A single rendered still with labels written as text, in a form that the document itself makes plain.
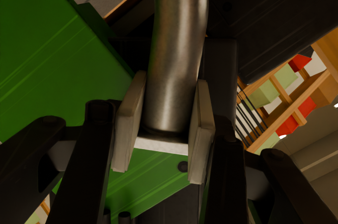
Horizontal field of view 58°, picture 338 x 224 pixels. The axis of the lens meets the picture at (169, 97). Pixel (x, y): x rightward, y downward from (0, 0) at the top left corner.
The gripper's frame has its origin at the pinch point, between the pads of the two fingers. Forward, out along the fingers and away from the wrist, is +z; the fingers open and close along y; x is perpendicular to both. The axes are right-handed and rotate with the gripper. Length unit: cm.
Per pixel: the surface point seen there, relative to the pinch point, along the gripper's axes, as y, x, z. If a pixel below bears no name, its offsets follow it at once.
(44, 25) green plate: -8.8, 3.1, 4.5
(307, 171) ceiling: 338, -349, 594
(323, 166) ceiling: 368, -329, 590
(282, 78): 126, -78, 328
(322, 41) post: 41, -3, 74
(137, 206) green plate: -1.2, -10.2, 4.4
